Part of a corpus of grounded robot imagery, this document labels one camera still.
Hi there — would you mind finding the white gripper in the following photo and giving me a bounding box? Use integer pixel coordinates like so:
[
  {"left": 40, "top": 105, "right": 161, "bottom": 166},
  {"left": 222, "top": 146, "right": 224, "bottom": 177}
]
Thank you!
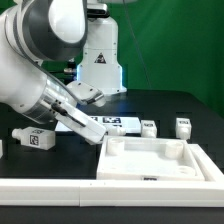
[{"left": 51, "top": 102, "right": 106, "bottom": 144}]

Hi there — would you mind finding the white square tabletop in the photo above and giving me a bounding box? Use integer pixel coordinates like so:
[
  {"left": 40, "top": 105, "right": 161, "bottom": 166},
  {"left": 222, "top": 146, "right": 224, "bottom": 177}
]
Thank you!
[{"left": 96, "top": 136, "right": 205, "bottom": 181}]

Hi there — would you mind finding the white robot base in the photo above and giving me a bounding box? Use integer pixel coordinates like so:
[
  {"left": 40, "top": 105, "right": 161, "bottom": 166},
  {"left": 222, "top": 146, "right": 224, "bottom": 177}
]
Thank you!
[{"left": 71, "top": 0, "right": 128, "bottom": 102}]

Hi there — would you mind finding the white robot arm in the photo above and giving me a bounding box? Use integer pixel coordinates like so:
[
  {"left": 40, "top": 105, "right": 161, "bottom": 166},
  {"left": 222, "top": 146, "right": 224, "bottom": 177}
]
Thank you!
[{"left": 0, "top": 0, "right": 106, "bottom": 143}]

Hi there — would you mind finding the white marker sheet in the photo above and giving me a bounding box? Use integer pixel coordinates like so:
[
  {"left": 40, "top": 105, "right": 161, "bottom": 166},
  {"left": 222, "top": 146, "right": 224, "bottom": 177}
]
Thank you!
[{"left": 54, "top": 115, "right": 144, "bottom": 135}]

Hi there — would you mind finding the white L-shaped fence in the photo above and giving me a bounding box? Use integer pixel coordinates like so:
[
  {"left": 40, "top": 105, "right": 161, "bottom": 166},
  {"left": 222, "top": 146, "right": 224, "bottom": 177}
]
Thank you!
[{"left": 0, "top": 144, "right": 224, "bottom": 207}]

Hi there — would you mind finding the white part left edge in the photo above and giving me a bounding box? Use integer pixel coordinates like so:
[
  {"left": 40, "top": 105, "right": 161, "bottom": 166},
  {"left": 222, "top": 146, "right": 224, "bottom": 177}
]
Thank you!
[{"left": 0, "top": 140, "right": 3, "bottom": 159}]

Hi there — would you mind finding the black camera on stand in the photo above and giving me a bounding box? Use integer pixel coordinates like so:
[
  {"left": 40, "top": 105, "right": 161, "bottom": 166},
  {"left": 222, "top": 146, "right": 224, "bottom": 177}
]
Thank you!
[{"left": 87, "top": 3, "right": 110, "bottom": 19}]

